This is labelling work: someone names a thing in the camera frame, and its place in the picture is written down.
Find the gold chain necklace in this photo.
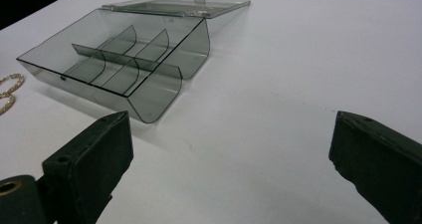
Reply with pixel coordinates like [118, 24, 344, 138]
[0, 73, 26, 116]

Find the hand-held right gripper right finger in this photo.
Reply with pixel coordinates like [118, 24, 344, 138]
[328, 110, 422, 224]

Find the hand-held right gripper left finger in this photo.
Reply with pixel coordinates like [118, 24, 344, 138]
[36, 111, 134, 224]

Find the clear grey plastic compartment box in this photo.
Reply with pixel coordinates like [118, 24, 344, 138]
[16, 0, 252, 124]

